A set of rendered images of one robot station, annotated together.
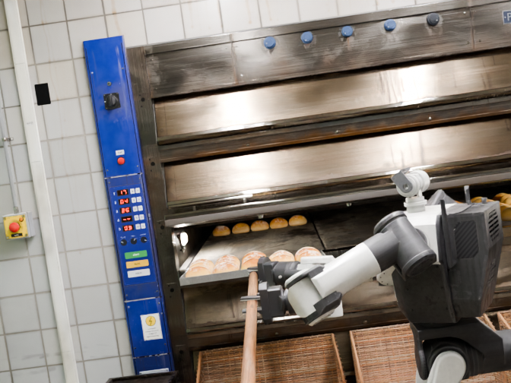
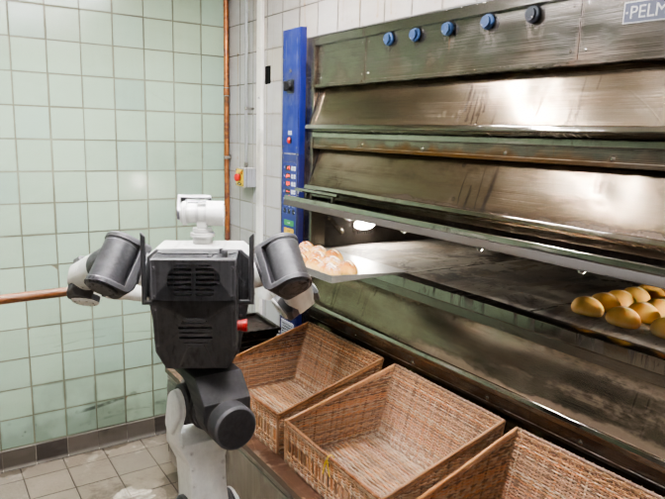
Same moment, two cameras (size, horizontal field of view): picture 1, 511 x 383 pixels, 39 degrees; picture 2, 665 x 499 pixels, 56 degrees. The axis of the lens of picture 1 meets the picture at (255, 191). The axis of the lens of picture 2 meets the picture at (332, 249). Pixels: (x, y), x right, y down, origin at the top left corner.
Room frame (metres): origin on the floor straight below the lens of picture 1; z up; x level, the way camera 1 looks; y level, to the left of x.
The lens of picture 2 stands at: (1.38, -1.97, 1.70)
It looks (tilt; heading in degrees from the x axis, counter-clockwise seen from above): 10 degrees down; 54
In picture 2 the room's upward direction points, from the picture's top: 2 degrees clockwise
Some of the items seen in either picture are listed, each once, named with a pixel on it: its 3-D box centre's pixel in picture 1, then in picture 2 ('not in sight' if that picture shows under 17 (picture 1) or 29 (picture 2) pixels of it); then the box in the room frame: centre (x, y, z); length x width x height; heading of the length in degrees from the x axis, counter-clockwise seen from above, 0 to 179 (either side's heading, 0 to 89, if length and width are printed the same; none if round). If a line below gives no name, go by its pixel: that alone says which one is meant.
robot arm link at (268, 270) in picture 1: (276, 273); not in sight; (2.51, -0.03, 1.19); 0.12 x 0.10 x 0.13; 54
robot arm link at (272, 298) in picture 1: (281, 300); not in sight; (2.11, -0.03, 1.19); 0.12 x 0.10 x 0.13; 82
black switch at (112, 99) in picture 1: (109, 94); (287, 80); (2.90, 0.51, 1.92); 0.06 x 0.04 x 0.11; 88
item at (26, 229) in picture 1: (18, 226); (245, 177); (2.92, 0.96, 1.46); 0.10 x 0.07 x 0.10; 88
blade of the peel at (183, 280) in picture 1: (254, 263); (330, 260); (2.82, 0.04, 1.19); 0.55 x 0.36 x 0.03; 89
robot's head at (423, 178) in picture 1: (414, 187); (204, 217); (2.06, -0.45, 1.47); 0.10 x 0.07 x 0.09; 150
